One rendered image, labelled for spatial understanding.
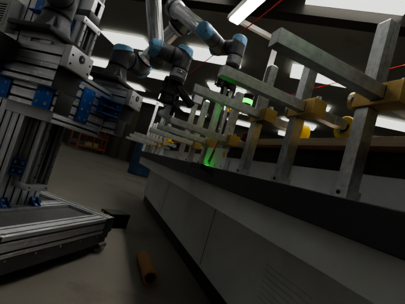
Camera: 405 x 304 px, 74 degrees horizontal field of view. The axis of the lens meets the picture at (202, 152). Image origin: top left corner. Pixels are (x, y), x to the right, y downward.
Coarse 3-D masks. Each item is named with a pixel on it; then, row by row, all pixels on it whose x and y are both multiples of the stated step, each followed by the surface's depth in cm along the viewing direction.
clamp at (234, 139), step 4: (228, 136) 127; (232, 136) 126; (236, 136) 127; (228, 140) 126; (232, 140) 126; (236, 140) 127; (220, 144) 135; (224, 144) 130; (228, 144) 125; (232, 144) 126; (236, 144) 127
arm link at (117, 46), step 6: (114, 48) 162; (120, 48) 160; (126, 48) 162; (132, 48) 165; (114, 54) 160; (120, 54) 160; (126, 54) 162; (132, 54) 166; (114, 60) 160; (120, 60) 160; (126, 60) 163; (132, 60) 166; (126, 66) 164; (132, 66) 168
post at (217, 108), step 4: (216, 104) 158; (220, 104) 158; (216, 108) 157; (220, 108) 158; (216, 112) 158; (220, 112) 158; (212, 116) 159; (216, 116) 158; (212, 120) 157; (216, 120) 158; (212, 124) 157; (216, 124) 158; (208, 128) 159; (212, 128) 157; (204, 148) 156; (204, 152) 156; (200, 156) 157; (204, 156) 156
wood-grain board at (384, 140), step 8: (400, 136) 70; (176, 144) 303; (264, 144) 128; (272, 144) 122; (280, 144) 117; (304, 144) 103; (312, 144) 99; (320, 144) 95; (328, 144) 92; (336, 144) 88; (344, 144) 86; (376, 144) 76; (384, 144) 73; (392, 144) 71; (400, 144) 69; (384, 152) 79; (392, 152) 77; (400, 152) 74
